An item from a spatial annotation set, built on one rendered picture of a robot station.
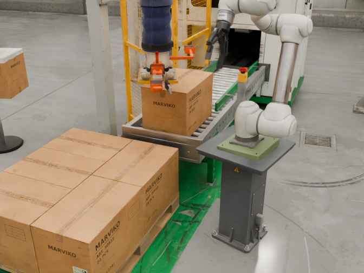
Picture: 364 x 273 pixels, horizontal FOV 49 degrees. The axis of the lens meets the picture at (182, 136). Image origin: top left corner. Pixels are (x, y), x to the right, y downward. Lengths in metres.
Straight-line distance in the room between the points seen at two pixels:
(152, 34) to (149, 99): 0.60
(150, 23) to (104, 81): 1.50
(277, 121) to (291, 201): 1.22
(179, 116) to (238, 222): 0.93
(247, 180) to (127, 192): 0.79
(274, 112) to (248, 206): 0.69
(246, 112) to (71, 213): 1.23
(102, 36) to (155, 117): 1.18
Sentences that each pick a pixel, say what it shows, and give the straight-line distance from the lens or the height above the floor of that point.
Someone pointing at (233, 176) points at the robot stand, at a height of 0.55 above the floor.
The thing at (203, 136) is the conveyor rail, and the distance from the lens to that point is 3.19.
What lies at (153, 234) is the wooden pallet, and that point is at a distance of 3.09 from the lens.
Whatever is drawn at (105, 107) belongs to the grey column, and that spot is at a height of 0.42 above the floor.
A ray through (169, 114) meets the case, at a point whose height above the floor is 0.75.
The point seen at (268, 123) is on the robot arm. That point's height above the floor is 0.98.
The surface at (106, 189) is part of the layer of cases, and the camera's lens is 2.66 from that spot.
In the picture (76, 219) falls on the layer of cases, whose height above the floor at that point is 0.54.
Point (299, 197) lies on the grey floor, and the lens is 3.65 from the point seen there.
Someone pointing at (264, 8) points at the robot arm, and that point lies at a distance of 2.08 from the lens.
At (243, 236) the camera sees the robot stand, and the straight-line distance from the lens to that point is 2.98.
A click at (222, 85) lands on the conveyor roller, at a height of 0.55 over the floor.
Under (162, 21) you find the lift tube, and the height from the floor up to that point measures 1.50.
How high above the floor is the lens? 1.97
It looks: 26 degrees down
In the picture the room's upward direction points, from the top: straight up
